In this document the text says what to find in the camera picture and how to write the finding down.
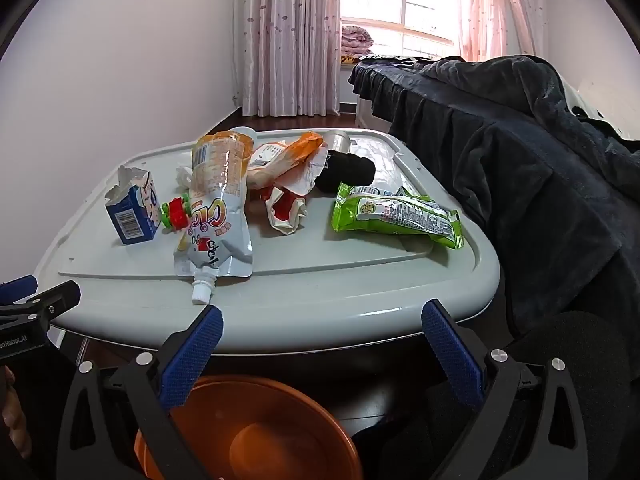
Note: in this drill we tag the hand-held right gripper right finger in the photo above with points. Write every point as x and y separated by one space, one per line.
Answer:
452 355

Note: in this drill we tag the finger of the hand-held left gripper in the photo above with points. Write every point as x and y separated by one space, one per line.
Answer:
50 300
15 287

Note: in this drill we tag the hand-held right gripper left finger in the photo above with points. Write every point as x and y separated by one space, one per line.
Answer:
192 357

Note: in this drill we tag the orange plastic basin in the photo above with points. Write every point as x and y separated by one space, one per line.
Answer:
260 430

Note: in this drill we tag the blue drink carton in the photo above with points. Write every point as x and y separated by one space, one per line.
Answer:
132 215

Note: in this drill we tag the white orange spout pouch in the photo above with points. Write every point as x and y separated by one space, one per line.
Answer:
220 220

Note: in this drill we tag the green snack packet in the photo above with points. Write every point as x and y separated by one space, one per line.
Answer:
395 212

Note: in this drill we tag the red and white wrapper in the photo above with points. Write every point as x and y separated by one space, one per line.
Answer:
285 212

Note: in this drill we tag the orange snack bag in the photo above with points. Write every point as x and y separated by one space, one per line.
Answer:
285 160

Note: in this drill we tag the person's left hand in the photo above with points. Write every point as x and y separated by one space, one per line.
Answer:
10 410

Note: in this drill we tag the black fleece clothing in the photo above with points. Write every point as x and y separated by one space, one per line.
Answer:
575 332

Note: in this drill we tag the grey plastic lid table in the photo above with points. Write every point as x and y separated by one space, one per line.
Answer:
350 280

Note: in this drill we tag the crumpled white tissue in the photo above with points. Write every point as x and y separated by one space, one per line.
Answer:
184 176

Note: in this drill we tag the bed with dark blanket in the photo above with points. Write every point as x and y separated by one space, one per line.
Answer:
525 160

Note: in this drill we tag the black cloth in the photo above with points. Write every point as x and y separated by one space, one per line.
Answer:
347 170

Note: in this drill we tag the grey jar with metal lid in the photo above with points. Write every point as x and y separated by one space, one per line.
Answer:
339 140

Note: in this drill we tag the folded pink quilt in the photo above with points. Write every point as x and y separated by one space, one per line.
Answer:
356 40

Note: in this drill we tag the pink dotted curtain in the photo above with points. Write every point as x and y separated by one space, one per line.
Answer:
290 35
492 10

